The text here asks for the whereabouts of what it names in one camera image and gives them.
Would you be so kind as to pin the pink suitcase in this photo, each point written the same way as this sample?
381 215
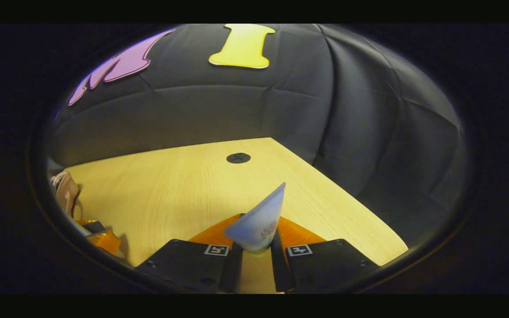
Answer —
66 194

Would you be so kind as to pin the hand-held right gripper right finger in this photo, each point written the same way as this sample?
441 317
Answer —
280 269

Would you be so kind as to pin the white skin care tube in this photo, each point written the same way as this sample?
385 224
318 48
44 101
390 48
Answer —
259 223

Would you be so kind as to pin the black backdrop cloth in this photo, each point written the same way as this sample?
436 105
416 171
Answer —
347 110

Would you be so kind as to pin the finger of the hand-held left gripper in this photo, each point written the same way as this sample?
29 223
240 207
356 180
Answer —
104 240

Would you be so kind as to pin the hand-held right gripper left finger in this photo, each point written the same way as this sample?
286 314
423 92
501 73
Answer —
233 269

